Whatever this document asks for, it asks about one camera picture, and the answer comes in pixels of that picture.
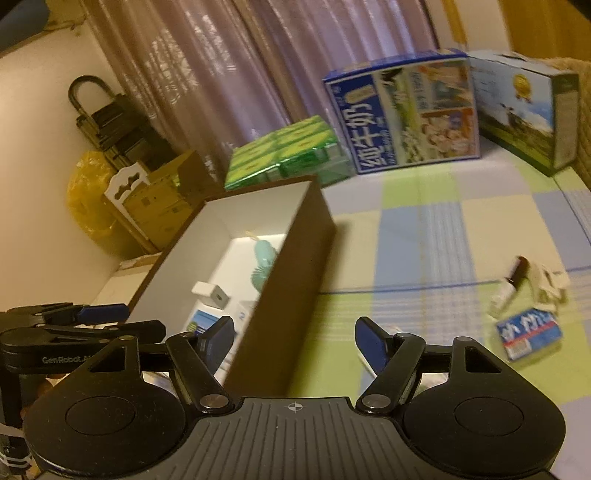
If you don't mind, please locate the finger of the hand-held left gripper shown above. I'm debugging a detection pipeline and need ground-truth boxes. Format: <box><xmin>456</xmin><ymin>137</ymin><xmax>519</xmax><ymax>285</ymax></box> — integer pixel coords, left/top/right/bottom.
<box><xmin>0</xmin><ymin>319</ymin><xmax>167</xmax><ymax>348</ymax></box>
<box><xmin>7</xmin><ymin>302</ymin><xmax>130</xmax><ymax>325</ymax></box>

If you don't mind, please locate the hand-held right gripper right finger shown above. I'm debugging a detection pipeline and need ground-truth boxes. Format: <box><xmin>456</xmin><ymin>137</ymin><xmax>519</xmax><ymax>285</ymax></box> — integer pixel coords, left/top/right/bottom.
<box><xmin>355</xmin><ymin>316</ymin><xmax>504</xmax><ymax>413</ymax></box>

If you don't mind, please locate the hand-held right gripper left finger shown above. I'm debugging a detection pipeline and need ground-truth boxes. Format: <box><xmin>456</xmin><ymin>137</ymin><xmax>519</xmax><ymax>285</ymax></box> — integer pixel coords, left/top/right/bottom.
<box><xmin>88</xmin><ymin>315</ymin><xmax>236</xmax><ymax>412</ymax></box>

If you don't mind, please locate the small white plug adapter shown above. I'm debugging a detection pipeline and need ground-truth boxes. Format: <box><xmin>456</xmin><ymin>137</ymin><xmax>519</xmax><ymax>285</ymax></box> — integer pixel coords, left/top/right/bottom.
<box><xmin>191</xmin><ymin>281</ymin><xmax>230</xmax><ymax>308</ymax></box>

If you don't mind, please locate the brown storage box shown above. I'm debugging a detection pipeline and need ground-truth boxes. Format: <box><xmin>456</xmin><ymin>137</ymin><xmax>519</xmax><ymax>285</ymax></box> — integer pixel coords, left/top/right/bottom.
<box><xmin>127</xmin><ymin>175</ymin><xmax>337</xmax><ymax>398</ymax></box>

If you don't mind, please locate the teal round hairbrush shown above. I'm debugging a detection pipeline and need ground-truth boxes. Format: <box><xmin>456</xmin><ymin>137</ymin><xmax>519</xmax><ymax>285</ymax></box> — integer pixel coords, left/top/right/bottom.
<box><xmin>249</xmin><ymin>240</ymin><xmax>280</xmax><ymax>296</ymax></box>

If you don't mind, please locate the white flat box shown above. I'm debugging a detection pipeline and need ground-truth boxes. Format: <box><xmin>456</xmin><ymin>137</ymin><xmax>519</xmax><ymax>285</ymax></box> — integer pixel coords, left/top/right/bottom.
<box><xmin>90</xmin><ymin>256</ymin><xmax>163</xmax><ymax>311</ymax></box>

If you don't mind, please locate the yellow plastic bag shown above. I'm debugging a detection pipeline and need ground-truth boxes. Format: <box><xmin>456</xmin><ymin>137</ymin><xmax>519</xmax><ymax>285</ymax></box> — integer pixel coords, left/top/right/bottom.
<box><xmin>67</xmin><ymin>151</ymin><xmax>119</xmax><ymax>241</ymax></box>

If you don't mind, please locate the brown cardboard box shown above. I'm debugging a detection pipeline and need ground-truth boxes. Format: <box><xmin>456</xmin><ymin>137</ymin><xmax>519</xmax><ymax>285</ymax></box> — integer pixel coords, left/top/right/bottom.
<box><xmin>122</xmin><ymin>150</ymin><xmax>219</xmax><ymax>253</ymax></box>

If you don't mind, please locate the white carved wooden panel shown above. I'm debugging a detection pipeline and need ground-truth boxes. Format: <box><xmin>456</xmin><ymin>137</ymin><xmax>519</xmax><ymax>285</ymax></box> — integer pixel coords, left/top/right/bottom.
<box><xmin>102</xmin><ymin>161</ymin><xmax>160</xmax><ymax>254</ymax></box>

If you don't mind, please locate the checked tablecloth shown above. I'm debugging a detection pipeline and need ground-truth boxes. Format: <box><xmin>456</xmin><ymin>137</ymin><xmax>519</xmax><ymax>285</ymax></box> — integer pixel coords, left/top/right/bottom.
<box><xmin>318</xmin><ymin>152</ymin><xmax>591</xmax><ymax>480</ymax></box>

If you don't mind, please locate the small bottle with dark cap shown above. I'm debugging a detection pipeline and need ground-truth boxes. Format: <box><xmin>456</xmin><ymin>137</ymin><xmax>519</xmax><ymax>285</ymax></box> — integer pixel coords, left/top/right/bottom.
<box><xmin>487</xmin><ymin>256</ymin><xmax>530</xmax><ymax>319</ymax></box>

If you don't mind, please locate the blue soap box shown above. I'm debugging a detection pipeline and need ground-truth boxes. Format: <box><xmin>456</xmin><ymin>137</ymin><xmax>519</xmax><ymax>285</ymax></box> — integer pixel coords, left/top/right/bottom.
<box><xmin>495</xmin><ymin>309</ymin><xmax>565</xmax><ymax>363</ymax></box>

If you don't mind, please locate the black folded hand cart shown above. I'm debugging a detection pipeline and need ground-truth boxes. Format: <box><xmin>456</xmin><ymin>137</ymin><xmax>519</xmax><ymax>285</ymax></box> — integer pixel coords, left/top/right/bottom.
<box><xmin>68</xmin><ymin>76</ymin><xmax>179</xmax><ymax>172</ymax></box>

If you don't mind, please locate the green drink carton pack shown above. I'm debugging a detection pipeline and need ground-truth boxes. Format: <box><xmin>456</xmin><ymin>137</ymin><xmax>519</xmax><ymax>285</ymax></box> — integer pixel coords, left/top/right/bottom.
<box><xmin>224</xmin><ymin>115</ymin><xmax>354</xmax><ymax>191</ymax></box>

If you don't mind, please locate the blue milk carton box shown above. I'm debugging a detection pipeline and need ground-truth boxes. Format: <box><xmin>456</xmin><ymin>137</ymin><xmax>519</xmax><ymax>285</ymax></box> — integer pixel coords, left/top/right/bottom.
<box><xmin>322</xmin><ymin>48</ymin><xmax>483</xmax><ymax>175</ymax></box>

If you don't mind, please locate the green landscape carton box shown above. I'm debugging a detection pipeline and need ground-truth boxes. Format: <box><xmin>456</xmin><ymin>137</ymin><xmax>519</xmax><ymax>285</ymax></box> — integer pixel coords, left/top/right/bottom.
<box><xmin>468</xmin><ymin>50</ymin><xmax>581</xmax><ymax>178</ymax></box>

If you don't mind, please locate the sheer patterned curtain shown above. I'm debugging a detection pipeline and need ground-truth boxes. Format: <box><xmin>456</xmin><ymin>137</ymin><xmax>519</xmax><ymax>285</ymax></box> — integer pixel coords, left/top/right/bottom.
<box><xmin>78</xmin><ymin>0</ymin><xmax>467</xmax><ymax>163</ymax></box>

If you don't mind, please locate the chair with beige quilted cover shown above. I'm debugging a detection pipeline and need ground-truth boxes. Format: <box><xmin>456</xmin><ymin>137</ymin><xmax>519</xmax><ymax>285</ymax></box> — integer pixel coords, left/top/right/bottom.
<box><xmin>545</xmin><ymin>55</ymin><xmax>591</xmax><ymax>197</ymax></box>

